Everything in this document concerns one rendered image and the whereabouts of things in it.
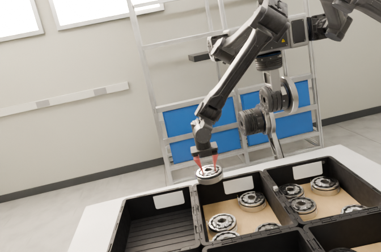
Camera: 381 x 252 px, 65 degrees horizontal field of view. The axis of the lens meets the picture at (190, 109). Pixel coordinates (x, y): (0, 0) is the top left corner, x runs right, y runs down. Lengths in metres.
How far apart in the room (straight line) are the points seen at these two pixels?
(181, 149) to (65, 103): 1.62
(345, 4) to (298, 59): 3.07
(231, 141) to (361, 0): 2.22
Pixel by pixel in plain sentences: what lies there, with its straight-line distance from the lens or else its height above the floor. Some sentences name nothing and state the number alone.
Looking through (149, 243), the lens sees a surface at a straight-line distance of 1.22.
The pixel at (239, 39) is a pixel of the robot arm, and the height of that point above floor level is 1.48.
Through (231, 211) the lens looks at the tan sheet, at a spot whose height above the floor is 0.83.
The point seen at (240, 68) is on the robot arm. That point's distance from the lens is 1.01.
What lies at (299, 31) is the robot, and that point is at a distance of 1.61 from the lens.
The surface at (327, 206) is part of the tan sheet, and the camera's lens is 1.27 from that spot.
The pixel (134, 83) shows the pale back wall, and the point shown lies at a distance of 3.77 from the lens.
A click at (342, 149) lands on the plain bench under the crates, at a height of 0.70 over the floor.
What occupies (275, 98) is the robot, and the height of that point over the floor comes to 1.14.
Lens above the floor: 1.52
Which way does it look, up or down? 13 degrees down
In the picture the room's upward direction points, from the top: 12 degrees counter-clockwise
